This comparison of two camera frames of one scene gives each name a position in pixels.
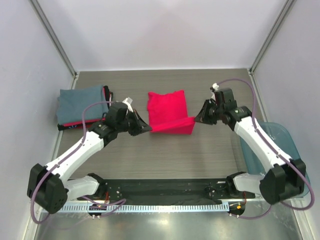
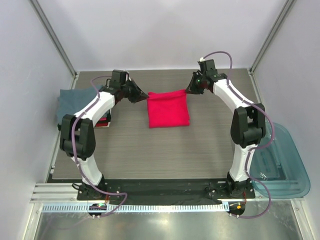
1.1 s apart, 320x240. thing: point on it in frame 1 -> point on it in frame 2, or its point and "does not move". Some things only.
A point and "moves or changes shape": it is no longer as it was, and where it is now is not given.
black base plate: x=136 y=191 does not move
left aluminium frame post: x=35 y=6 does not move
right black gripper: x=203 y=117 -> x=192 y=89
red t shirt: x=167 y=113 moves or changes shape
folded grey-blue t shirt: x=71 y=103 does not move
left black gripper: x=140 y=125 -> x=138 y=95
